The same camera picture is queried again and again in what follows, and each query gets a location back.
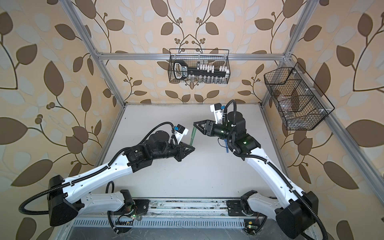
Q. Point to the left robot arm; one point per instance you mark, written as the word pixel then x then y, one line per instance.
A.
pixel 68 198

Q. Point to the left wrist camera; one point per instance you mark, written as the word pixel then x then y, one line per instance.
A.
pixel 180 132

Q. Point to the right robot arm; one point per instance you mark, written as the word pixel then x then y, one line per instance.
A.
pixel 293 209

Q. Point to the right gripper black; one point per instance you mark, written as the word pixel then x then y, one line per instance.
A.
pixel 209 127

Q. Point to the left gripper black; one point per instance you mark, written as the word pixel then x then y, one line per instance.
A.
pixel 180 151

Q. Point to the back wire basket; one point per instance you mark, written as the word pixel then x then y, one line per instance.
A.
pixel 217 57

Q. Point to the green pen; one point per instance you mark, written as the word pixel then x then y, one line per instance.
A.
pixel 192 138

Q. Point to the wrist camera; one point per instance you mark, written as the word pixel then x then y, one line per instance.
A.
pixel 217 110
pixel 180 132

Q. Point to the green pen cap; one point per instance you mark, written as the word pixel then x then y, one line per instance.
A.
pixel 193 132

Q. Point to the blue pen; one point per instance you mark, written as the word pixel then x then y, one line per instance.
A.
pixel 226 144

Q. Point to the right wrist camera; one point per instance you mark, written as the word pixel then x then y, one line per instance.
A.
pixel 217 110

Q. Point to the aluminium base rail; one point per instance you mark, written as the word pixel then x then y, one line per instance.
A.
pixel 187 213

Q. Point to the black tool in basket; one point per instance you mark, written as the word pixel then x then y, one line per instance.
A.
pixel 183 71

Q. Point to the wire basket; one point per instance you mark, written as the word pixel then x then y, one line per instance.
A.
pixel 217 57
pixel 301 103

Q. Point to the right wire basket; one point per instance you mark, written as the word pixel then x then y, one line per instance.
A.
pixel 301 103

